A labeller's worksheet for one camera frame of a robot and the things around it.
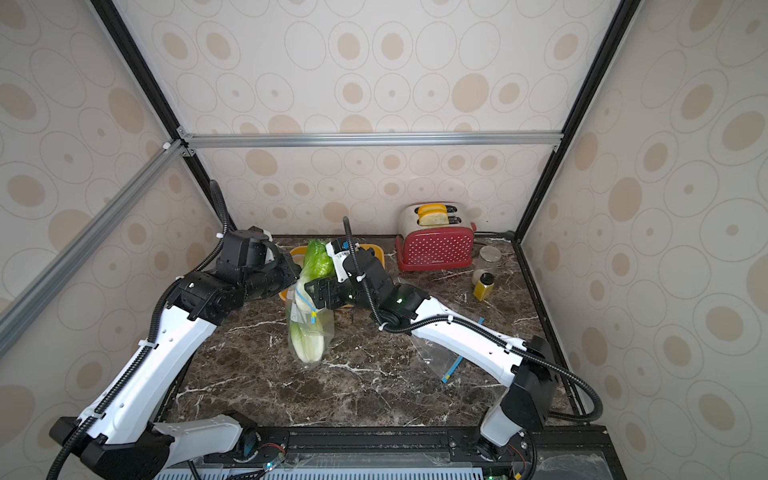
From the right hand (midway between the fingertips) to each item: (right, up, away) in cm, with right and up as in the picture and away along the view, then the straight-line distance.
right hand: (327, 277), depth 70 cm
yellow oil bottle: (+46, -4, +26) cm, 53 cm away
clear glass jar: (+48, +6, +26) cm, 55 cm away
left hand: (-3, +3, -2) cm, 5 cm away
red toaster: (+26, +8, +30) cm, 40 cm away
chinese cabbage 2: (-8, -18, +12) cm, 24 cm away
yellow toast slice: (+29, +22, +30) cm, 46 cm away
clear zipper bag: (-6, -7, -1) cm, 9 cm away
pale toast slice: (+30, +18, +29) cm, 45 cm away
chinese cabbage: (-1, +3, -3) cm, 5 cm away
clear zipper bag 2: (+30, -25, +17) cm, 43 cm away
